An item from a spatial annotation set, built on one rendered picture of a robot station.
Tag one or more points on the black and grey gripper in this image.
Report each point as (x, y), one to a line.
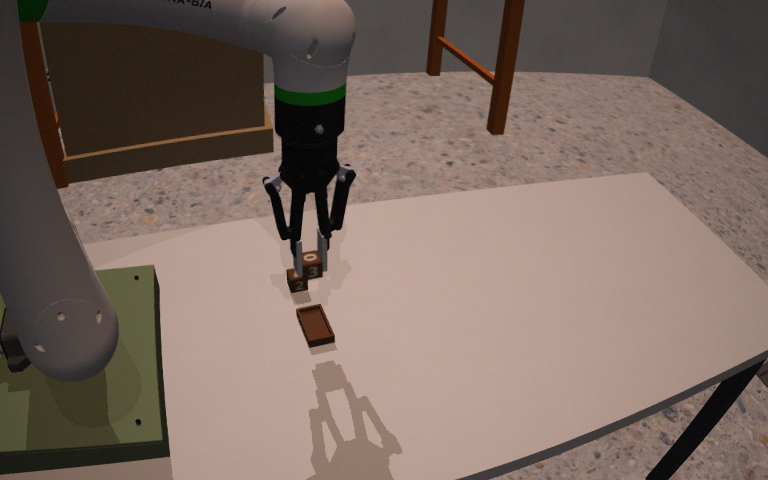
(307, 180)

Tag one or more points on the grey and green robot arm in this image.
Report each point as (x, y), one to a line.
(66, 323)

